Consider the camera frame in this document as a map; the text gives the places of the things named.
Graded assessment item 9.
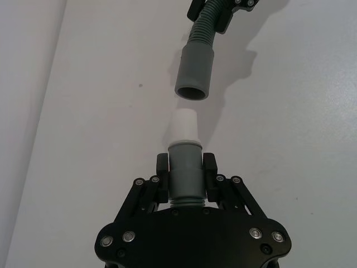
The grey corrugated hose with cuff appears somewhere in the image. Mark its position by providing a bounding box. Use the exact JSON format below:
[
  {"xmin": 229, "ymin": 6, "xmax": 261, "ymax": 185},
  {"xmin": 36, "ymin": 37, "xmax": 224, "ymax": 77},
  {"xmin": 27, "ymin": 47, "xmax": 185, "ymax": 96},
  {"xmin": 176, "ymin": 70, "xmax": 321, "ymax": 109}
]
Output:
[{"xmin": 173, "ymin": 0, "xmax": 233, "ymax": 102}]

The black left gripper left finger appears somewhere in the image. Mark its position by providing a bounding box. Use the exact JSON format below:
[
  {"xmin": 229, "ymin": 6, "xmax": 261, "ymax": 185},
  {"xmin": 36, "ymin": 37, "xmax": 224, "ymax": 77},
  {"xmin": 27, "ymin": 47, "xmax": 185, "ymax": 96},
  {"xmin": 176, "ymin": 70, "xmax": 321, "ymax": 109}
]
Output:
[{"xmin": 123, "ymin": 152, "xmax": 171, "ymax": 221}]

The grey hose cuff with thread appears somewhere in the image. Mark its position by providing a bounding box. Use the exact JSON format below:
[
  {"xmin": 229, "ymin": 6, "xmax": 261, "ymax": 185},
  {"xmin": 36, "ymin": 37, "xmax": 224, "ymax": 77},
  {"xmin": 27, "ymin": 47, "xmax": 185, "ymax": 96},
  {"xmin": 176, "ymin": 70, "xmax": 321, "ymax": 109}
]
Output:
[{"xmin": 167, "ymin": 141, "xmax": 208, "ymax": 209}]

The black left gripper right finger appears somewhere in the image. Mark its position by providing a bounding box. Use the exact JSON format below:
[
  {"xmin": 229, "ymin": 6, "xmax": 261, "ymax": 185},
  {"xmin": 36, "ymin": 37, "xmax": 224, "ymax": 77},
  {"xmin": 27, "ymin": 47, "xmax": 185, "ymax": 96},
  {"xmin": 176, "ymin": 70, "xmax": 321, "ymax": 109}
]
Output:
[{"xmin": 202, "ymin": 152, "xmax": 262, "ymax": 219}]

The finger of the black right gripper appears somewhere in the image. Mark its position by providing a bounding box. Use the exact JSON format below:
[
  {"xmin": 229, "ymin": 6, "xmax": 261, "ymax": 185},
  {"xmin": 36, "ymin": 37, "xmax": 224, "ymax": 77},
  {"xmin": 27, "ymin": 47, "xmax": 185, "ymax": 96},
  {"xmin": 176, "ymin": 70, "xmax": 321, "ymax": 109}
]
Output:
[
  {"xmin": 186, "ymin": 0, "xmax": 209, "ymax": 22},
  {"xmin": 213, "ymin": 0, "xmax": 262, "ymax": 33}
]

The white plastic tube connector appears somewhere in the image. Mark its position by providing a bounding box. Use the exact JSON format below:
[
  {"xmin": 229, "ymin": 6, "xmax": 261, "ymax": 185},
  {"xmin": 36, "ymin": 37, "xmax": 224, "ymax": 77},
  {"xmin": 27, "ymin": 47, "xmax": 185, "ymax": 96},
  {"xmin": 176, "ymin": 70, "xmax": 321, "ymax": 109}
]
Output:
[{"xmin": 166, "ymin": 107, "xmax": 202, "ymax": 146}]

